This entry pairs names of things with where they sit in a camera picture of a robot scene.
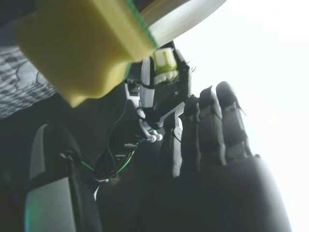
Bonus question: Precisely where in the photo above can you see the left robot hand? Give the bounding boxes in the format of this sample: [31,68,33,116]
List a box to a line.
[23,81,293,232]

